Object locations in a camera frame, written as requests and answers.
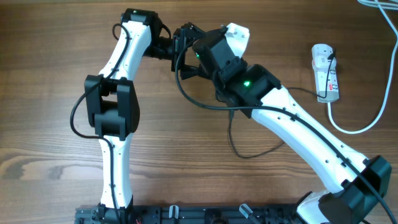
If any white power strip cord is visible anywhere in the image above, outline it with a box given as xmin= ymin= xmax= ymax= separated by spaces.
xmin=326 ymin=0 xmax=398 ymax=135

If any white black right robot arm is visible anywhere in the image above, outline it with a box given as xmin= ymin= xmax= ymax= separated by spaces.
xmin=192 ymin=27 xmax=391 ymax=223

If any white power strip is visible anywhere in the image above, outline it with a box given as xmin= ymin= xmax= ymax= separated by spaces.
xmin=312 ymin=44 xmax=340 ymax=103

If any white cable top corner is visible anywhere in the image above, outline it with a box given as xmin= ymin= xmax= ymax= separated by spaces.
xmin=356 ymin=0 xmax=398 ymax=11

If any black USB charger cable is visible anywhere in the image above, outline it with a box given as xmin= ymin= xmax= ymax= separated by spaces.
xmin=228 ymin=48 xmax=337 ymax=159

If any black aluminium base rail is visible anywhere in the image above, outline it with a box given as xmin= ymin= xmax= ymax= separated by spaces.
xmin=74 ymin=203 xmax=302 ymax=224

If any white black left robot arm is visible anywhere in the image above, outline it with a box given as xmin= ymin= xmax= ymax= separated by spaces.
xmin=84 ymin=9 xmax=204 ymax=223

